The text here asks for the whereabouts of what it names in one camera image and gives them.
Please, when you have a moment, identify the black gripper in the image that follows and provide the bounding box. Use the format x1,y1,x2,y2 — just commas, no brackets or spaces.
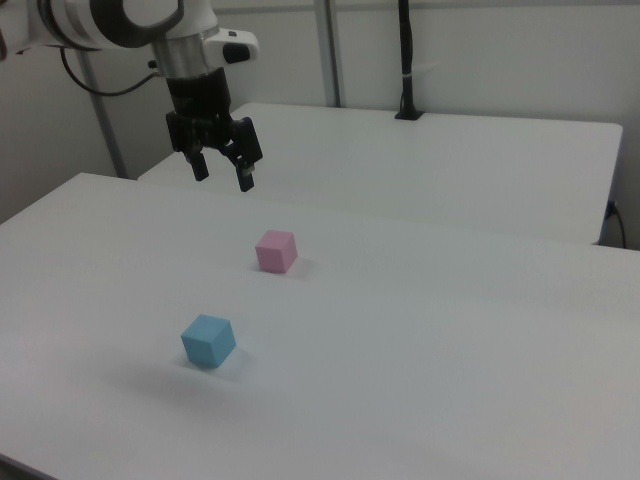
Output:
165,68,264,193

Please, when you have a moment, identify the black camera stand pole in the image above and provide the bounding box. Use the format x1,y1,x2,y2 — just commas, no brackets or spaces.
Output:
394,0,426,122

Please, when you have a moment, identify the pink foam cube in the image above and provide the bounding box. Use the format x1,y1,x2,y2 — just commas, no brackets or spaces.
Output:
254,229,299,274

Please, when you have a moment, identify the blue foam cube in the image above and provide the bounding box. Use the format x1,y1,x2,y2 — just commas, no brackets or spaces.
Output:
180,313,237,370

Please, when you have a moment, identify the black wall cable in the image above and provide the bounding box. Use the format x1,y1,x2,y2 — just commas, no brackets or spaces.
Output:
606,199,629,249

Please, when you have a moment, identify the grey partition post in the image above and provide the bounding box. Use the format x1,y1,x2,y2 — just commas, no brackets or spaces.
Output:
314,0,347,108
78,48,129,180

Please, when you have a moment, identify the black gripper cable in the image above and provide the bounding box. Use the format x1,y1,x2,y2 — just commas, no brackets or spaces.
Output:
59,46,169,98

